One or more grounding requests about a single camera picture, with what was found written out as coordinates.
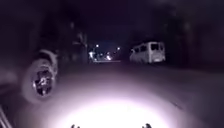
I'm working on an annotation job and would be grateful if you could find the grey asphalt road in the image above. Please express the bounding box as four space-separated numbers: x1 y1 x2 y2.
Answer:
0 60 224 128

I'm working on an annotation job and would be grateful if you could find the white van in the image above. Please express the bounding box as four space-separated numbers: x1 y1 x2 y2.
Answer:
129 41 167 65

